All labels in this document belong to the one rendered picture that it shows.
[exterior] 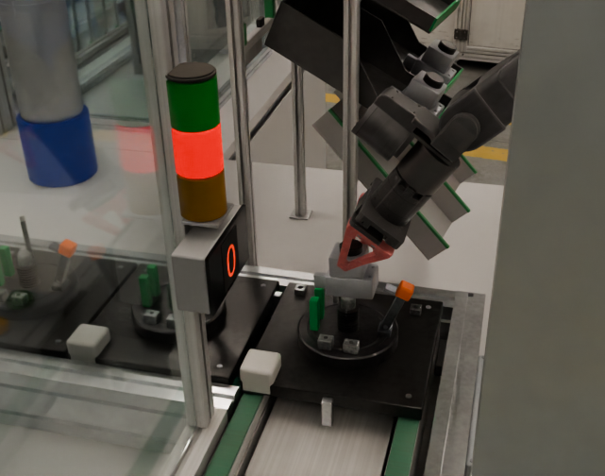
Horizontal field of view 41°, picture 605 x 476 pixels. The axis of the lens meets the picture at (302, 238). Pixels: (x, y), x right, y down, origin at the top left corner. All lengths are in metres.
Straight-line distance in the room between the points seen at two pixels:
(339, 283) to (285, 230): 0.57
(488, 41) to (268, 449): 4.24
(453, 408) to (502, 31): 4.14
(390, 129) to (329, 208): 0.76
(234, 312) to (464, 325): 0.34
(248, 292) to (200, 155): 0.47
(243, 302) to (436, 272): 0.42
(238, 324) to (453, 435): 0.35
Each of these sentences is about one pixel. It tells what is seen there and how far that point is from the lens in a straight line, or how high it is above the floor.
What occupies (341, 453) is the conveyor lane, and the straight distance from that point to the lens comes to 1.06.
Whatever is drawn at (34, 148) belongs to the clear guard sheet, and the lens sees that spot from 0.63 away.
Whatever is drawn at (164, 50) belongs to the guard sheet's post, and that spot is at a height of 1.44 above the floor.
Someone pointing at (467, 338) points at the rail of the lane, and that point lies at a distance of 1.18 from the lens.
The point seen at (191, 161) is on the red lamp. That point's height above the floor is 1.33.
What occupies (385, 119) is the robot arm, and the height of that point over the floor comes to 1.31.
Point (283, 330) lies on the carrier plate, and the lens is 1.17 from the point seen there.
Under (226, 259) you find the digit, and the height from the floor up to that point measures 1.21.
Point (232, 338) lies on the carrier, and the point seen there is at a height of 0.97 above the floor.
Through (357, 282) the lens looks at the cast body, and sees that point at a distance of 1.06.
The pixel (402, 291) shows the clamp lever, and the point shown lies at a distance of 1.08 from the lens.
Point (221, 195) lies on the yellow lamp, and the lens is 0.84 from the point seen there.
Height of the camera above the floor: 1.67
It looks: 30 degrees down
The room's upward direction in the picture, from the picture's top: 1 degrees counter-clockwise
